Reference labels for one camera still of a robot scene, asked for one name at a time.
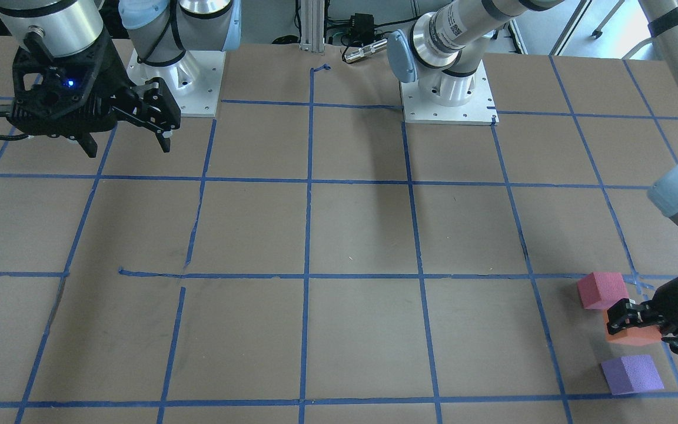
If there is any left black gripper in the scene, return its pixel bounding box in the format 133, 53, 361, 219
606, 277, 678, 355

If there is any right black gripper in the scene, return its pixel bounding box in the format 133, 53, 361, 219
8, 28, 173, 158

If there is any orange foam block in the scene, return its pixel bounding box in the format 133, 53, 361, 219
605, 326, 662, 346

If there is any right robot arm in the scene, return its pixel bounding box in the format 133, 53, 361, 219
0, 1, 242, 158

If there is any pink foam block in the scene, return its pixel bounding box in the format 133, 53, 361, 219
576, 272, 629, 310

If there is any purple foam block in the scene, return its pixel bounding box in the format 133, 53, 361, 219
600, 355, 664, 396

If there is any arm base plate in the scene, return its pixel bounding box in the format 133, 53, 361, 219
400, 61, 500, 126
127, 51, 227, 118

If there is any aluminium frame post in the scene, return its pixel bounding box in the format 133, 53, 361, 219
296, 0, 328, 55

